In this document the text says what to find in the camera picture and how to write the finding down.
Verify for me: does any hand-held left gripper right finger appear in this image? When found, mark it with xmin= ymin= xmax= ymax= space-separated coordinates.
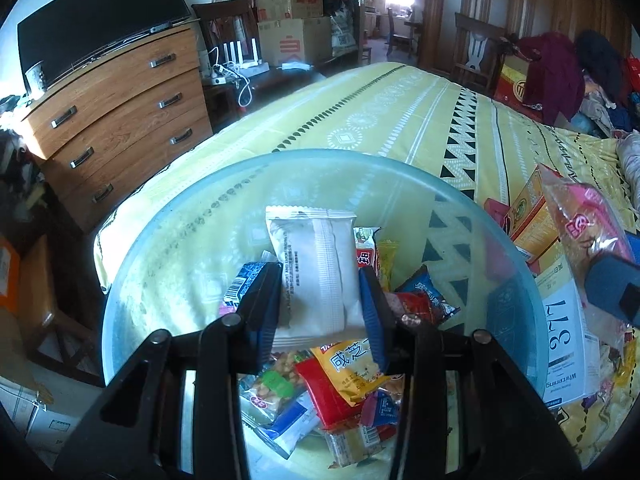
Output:
xmin=357 ymin=266 xmax=583 ymax=480

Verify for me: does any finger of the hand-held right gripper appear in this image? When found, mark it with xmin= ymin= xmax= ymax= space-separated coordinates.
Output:
xmin=584 ymin=255 xmax=640 ymax=323

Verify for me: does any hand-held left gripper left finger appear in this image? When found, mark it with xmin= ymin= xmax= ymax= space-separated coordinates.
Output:
xmin=52 ymin=260 xmax=283 ymax=480

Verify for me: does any pink snack bag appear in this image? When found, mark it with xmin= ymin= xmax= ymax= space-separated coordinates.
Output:
xmin=537 ymin=162 xmax=636 ymax=321

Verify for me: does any clear plastic basin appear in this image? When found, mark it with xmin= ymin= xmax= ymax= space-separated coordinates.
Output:
xmin=100 ymin=149 xmax=551 ymax=480

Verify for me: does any blue striped snack packet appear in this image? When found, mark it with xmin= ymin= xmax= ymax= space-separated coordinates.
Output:
xmin=222 ymin=260 xmax=273 ymax=317

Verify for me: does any small yellow snack packet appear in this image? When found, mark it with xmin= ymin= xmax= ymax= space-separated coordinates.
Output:
xmin=375 ymin=240 xmax=401 ymax=291

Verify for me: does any red and blue snack packet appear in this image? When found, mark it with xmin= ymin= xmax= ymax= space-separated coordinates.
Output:
xmin=392 ymin=265 xmax=461 ymax=328

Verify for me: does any small red snack packet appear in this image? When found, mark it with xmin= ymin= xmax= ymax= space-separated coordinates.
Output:
xmin=354 ymin=227 xmax=378 ymax=273

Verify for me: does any yellow and red snack packet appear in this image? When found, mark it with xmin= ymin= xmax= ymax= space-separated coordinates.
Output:
xmin=295 ymin=340 xmax=406 ymax=428

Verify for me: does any white paper box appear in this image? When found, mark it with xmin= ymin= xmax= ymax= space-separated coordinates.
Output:
xmin=535 ymin=262 xmax=601 ymax=408

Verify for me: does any green peanut packet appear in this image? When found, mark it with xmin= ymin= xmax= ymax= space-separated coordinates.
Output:
xmin=240 ymin=352 xmax=308 ymax=426

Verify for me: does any small blue snack packet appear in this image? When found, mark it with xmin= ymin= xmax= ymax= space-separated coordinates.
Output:
xmin=360 ymin=390 xmax=401 ymax=428

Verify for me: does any orange cardboard box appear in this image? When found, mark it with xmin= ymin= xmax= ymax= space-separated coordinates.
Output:
xmin=502 ymin=164 xmax=563 ymax=263

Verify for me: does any blue and white snack packet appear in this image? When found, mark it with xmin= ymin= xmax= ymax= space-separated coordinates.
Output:
xmin=257 ymin=392 xmax=321 ymax=461

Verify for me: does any grey floral quilt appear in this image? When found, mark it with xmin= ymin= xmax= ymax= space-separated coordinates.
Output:
xmin=617 ymin=132 xmax=640 ymax=196

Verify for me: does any yellow cracker packet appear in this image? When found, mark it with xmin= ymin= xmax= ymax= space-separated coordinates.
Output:
xmin=325 ymin=425 xmax=388 ymax=468

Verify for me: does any yellow patterned bedsheet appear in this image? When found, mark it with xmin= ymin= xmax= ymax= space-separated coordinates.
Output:
xmin=92 ymin=61 xmax=640 ymax=466

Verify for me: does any red shopping bag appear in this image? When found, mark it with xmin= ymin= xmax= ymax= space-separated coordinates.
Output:
xmin=622 ymin=55 xmax=640 ymax=106

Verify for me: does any red gift box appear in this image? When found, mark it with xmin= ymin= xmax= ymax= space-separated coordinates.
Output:
xmin=492 ymin=62 xmax=546 ymax=121

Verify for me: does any maroon clothing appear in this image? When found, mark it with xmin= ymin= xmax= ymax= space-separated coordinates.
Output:
xmin=520 ymin=31 xmax=586 ymax=121

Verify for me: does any dark clothing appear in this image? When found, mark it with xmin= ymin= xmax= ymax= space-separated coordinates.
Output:
xmin=575 ymin=30 xmax=626 ymax=106

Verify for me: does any wooden dresser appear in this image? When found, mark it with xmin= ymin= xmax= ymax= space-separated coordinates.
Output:
xmin=20 ymin=25 xmax=215 ymax=233

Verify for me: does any white router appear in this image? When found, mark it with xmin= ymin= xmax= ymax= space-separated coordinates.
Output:
xmin=207 ymin=37 xmax=271 ymax=73

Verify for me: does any large brown cardboard box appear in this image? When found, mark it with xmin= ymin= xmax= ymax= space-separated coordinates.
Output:
xmin=256 ymin=17 xmax=333 ymax=67

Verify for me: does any wooden chair white inlay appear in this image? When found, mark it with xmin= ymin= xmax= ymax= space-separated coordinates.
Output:
xmin=450 ymin=12 xmax=508 ymax=93

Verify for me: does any wooden dining chair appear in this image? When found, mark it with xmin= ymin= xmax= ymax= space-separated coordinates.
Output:
xmin=385 ymin=7 xmax=416 ymax=56

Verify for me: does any white printed sack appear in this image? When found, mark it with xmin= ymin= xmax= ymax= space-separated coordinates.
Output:
xmin=330 ymin=7 xmax=358 ymax=58

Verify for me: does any dark wooden chair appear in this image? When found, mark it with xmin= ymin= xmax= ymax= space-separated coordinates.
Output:
xmin=191 ymin=0 xmax=258 ymax=71

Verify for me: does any red printed cardboard box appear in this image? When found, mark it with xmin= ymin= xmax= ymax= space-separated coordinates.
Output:
xmin=254 ymin=0 xmax=325 ymax=22

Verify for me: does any paper cup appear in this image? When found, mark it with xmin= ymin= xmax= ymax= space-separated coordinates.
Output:
xmin=25 ymin=60 xmax=48 ymax=97

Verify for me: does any black television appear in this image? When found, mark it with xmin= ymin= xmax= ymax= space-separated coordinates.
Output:
xmin=16 ymin=0 xmax=193 ymax=93

